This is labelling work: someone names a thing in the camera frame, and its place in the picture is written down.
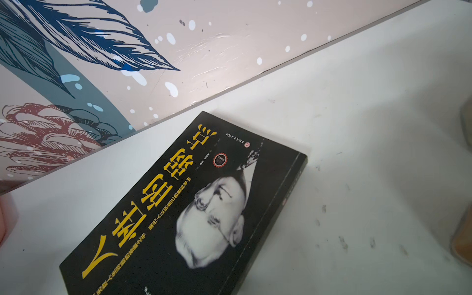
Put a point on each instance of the brown spice jar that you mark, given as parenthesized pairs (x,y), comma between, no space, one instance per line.
(461,242)

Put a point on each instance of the black book with face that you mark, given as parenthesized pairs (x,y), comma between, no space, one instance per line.
(194,222)

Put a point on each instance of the pink tray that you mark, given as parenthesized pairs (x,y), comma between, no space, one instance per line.
(9,216)

